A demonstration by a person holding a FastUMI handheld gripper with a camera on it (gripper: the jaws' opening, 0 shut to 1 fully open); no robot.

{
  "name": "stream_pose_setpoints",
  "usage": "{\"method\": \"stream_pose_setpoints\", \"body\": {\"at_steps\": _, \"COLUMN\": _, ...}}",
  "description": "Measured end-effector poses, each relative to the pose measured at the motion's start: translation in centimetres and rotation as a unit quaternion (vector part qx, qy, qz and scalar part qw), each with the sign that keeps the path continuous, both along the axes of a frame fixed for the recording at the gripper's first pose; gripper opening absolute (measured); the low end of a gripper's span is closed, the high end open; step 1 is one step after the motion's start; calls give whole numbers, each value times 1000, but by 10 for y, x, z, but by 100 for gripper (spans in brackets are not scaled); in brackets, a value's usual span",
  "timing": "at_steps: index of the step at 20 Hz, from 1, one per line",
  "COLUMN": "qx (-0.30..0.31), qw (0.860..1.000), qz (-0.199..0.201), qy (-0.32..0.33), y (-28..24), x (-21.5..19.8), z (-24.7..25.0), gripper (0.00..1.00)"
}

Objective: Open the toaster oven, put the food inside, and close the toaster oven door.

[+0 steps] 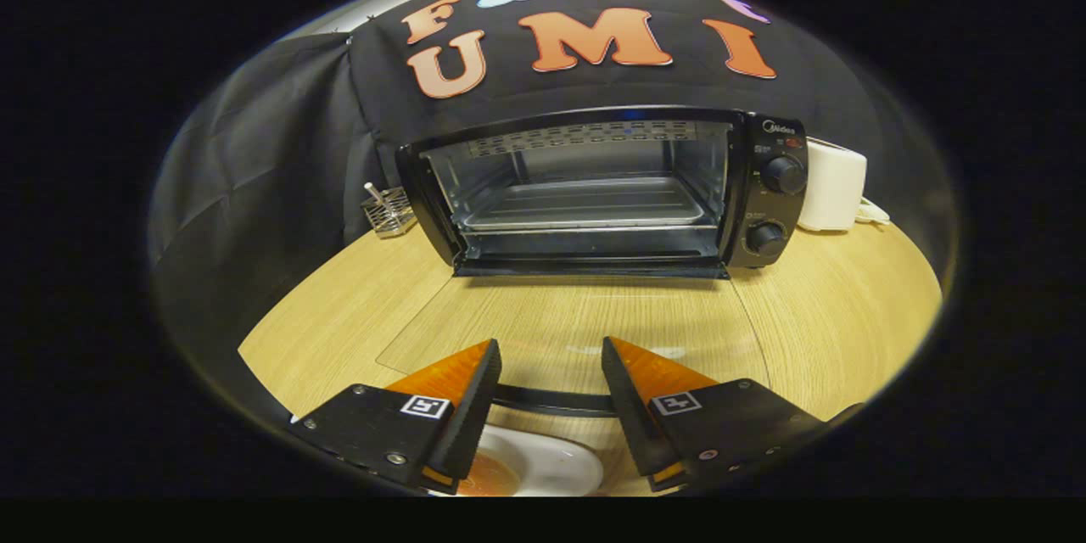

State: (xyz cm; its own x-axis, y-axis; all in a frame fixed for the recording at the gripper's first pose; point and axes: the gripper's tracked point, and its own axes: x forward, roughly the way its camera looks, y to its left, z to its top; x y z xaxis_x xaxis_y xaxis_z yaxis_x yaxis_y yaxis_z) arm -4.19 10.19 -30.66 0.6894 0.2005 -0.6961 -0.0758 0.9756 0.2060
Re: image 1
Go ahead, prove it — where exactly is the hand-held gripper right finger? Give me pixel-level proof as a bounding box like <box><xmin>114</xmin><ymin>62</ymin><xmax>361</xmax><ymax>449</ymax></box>
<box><xmin>601</xmin><ymin>336</ymin><xmax>866</xmax><ymax>493</ymax></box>

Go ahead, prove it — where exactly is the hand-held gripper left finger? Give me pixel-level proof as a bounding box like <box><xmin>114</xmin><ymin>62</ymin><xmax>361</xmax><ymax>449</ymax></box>
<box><xmin>288</xmin><ymin>339</ymin><xmax>503</xmax><ymax>495</ymax></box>

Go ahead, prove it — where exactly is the black toaster oven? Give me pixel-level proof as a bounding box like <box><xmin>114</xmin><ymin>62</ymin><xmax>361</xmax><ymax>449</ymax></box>
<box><xmin>378</xmin><ymin>106</ymin><xmax>809</xmax><ymax>418</ymax></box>

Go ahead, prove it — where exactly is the white pop-up toaster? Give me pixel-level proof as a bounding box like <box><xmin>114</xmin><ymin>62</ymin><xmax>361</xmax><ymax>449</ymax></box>
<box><xmin>798</xmin><ymin>138</ymin><xmax>868</xmax><ymax>232</ymax></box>

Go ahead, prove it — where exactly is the white plate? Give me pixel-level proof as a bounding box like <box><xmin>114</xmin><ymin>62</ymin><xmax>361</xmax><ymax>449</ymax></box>
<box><xmin>458</xmin><ymin>424</ymin><xmax>605</xmax><ymax>497</ymax></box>

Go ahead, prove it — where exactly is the black backdrop cloth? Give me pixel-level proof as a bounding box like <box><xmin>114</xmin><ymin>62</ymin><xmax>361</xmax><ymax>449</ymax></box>
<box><xmin>148</xmin><ymin>0</ymin><xmax>951</xmax><ymax>374</ymax></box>

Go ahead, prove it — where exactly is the wire mesh holder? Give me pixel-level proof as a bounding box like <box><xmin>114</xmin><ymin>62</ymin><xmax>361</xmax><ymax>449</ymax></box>
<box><xmin>361</xmin><ymin>182</ymin><xmax>417</xmax><ymax>239</ymax></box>

